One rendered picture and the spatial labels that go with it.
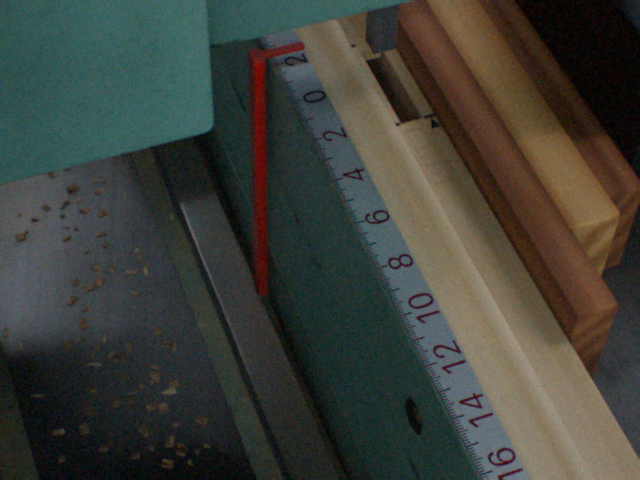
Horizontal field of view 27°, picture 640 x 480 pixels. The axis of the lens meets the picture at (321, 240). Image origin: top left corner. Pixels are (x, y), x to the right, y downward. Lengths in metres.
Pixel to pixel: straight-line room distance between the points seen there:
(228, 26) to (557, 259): 0.13
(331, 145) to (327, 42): 0.06
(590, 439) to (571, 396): 0.02
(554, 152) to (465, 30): 0.07
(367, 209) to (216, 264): 0.17
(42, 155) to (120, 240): 0.25
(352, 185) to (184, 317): 0.18
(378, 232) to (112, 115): 0.10
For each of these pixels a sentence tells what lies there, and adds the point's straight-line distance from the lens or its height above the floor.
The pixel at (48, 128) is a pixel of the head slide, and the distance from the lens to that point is 0.39.
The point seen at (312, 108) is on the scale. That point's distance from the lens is 0.48.
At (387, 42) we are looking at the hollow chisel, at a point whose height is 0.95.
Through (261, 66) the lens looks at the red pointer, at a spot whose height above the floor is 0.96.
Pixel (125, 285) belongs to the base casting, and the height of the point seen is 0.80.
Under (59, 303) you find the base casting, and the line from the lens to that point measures 0.62.
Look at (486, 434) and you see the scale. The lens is 0.40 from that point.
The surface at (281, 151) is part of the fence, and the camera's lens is 0.51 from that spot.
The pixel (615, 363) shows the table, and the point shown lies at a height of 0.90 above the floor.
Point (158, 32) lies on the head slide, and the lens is 0.37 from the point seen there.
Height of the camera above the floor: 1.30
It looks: 51 degrees down
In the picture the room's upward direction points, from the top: 2 degrees clockwise
